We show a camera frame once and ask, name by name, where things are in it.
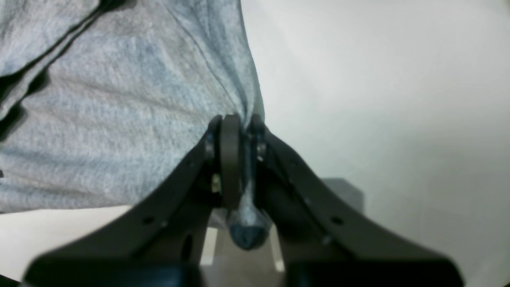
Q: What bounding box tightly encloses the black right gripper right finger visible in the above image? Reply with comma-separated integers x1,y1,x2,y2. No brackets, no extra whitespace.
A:
249,116,464,287

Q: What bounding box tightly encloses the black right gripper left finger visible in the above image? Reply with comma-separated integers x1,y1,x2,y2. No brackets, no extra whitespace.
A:
24,115,241,287

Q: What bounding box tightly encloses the grey T-shirt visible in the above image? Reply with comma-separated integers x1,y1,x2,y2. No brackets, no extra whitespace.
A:
0,0,275,251

